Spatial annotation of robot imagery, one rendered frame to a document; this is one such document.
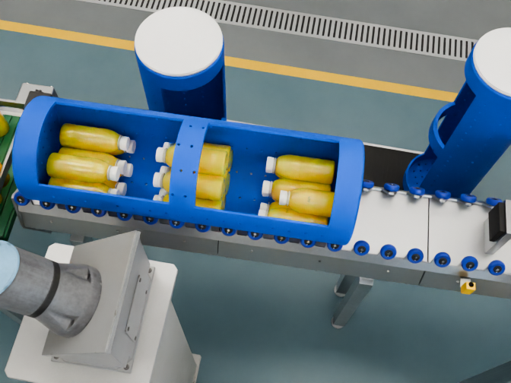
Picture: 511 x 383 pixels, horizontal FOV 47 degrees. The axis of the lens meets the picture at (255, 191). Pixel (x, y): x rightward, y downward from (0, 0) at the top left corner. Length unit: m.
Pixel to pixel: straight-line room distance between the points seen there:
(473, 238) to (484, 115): 0.46
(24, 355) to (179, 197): 0.50
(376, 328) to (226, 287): 0.66
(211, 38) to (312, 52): 1.40
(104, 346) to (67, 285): 0.15
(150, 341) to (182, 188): 0.37
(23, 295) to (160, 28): 1.06
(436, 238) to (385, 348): 0.94
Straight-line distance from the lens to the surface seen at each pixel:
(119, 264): 1.21
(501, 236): 1.70
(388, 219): 1.76
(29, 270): 1.18
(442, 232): 1.79
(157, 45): 1.91
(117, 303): 1.17
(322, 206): 1.51
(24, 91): 2.13
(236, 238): 1.68
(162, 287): 1.41
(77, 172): 1.59
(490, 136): 2.14
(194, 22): 1.96
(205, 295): 2.59
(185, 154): 1.45
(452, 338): 2.70
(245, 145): 1.68
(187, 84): 1.87
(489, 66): 2.01
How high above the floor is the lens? 2.49
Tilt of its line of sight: 64 degrees down
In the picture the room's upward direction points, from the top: 3 degrees clockwise
